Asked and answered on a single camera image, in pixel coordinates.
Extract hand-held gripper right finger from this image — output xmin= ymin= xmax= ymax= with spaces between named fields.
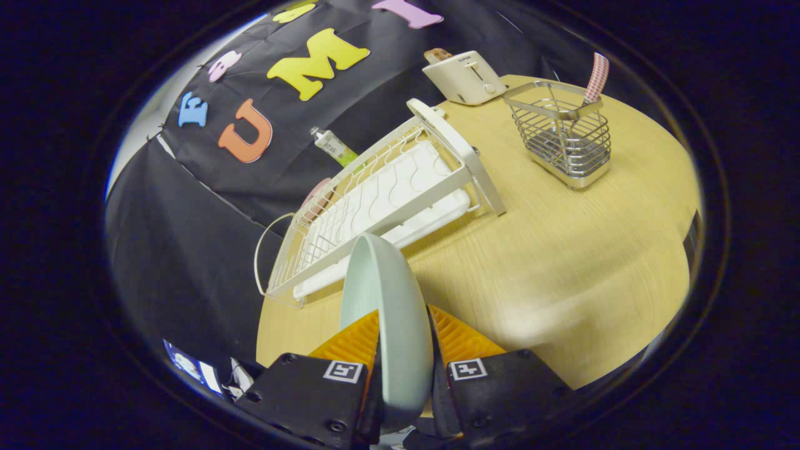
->
xmin=427 ymin=304 xmax=574 ymax=443

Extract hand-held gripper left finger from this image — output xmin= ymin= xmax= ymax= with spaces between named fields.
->
xmin=233 ymin=309 xmax=385 ymax=450

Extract pale green plate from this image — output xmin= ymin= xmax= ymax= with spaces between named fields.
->
xmin=339 ymin=233 xmax=434 ymax=433

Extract white dish rack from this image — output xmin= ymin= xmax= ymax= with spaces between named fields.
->
xmin=253 ymin=98 xmax=507 ymax=310

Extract metal wire basket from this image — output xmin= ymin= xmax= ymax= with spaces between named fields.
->
xmin=502 ymin=80 xmax=613 ymax=190

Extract pink plate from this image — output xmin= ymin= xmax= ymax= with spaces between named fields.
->
xmin=299 ymin=177 xmax=334 ymax=223

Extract clear green drink bottle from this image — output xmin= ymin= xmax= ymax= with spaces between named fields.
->
xmin=311 ymin=126 xmax=363 ymax=169

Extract white toaster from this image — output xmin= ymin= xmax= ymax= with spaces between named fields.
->
xmin=422 ymin=50 xmax=508 ymax=106

